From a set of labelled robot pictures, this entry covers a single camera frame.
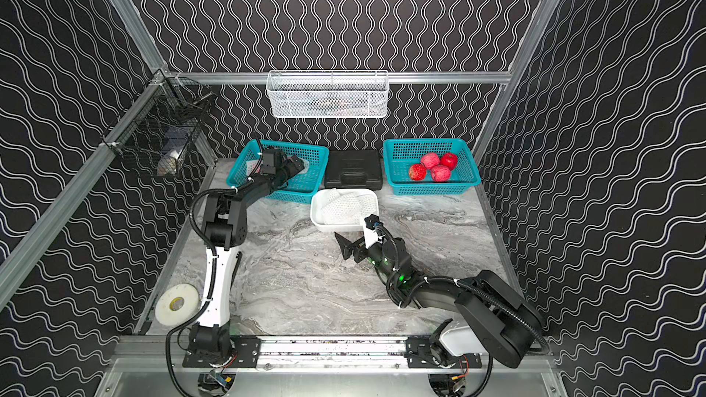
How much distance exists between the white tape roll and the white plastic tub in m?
0.43

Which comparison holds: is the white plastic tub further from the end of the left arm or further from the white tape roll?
the white tape roll

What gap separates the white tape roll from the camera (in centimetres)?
82

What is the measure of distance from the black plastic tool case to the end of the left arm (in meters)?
0.11

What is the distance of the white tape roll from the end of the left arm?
18.2 inches

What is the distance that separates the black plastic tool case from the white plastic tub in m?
0.03

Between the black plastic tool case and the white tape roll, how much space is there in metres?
0.57

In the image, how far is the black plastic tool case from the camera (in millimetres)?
1080

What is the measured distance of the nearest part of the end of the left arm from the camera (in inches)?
39.0

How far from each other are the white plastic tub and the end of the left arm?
0.41ft

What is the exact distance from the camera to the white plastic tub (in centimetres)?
96
